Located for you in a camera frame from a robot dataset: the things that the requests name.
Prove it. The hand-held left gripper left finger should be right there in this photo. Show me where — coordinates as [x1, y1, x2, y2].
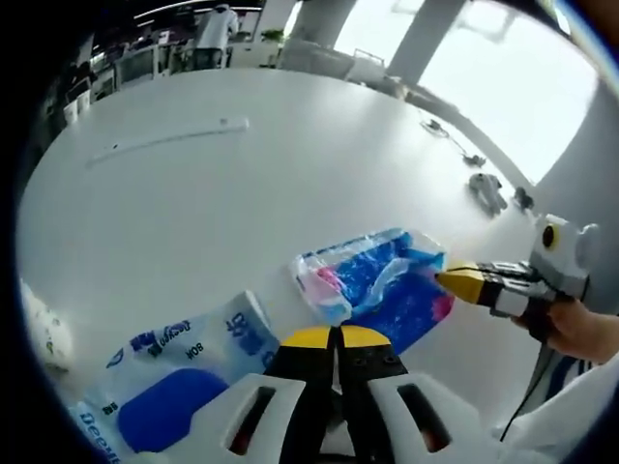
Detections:
[159, 326, 339, 464]

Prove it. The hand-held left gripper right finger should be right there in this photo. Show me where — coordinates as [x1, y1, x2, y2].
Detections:
[338, 327, 505, 464]

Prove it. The small blue wipes packet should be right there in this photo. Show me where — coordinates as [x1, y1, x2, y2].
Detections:
[288, 226, 457, 355]

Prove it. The blue white tissue pack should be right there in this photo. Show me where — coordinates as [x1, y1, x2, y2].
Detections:
[78, 288, 282, 464]

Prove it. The white paper cup green print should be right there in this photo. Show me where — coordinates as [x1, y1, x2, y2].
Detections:
[20, 281, 74, 374]

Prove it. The person's right hand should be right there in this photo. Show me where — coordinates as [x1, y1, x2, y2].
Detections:
[514, 299, 619, 364]

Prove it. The grey metal parts cluster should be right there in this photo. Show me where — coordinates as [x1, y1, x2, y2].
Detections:
[467, 172, 510, 217]

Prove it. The long white strip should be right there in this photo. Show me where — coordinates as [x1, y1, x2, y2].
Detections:
[85, 116, 251, 170]

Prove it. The white mesh office chair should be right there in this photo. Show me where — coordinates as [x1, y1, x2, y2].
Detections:
[112, 47, 162, 89]

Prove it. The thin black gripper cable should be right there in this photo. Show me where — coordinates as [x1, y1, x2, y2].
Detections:
[499, 346, 553, 442]

